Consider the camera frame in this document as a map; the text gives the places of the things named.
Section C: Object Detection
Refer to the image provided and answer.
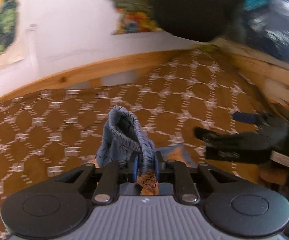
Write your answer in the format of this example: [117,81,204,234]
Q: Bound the yellow floral wall poster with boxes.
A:
[101,0,165,36]

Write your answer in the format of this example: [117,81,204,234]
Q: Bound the wooden bed frame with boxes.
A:
[0,42,289,108]

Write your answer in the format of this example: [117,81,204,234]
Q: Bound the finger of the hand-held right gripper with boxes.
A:
[232,112,289,132]
[194,126,272,147]

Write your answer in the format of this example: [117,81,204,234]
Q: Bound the blue printed pants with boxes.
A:
[94,105,193,196]

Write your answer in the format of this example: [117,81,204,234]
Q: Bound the brown patterned blanket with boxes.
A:
[0,49,289,240]

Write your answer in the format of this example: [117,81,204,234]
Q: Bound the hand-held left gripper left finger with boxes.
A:
[52,152,138,204]

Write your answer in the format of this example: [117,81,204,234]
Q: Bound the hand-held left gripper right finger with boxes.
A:
[155,152,239,204]

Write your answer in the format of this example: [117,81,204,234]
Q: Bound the black plush cushion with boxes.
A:
[153,0,246,42]

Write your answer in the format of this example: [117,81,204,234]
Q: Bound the dark blue plastic bag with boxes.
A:
[242,0,289,69]

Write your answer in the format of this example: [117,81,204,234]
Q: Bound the person's right hand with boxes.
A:
[260,166,289,189]

